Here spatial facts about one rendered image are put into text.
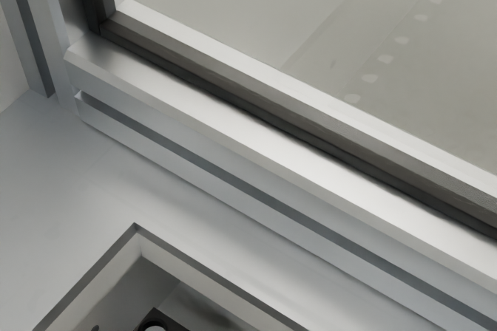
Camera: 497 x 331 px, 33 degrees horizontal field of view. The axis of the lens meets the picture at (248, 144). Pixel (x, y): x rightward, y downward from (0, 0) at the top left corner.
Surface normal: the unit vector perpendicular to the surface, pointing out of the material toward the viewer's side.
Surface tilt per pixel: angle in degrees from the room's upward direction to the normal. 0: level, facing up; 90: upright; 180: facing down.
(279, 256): 0
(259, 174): 90
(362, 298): 0
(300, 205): 90
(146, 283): 90
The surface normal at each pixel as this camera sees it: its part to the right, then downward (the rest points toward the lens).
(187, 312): -0.04, -0.63
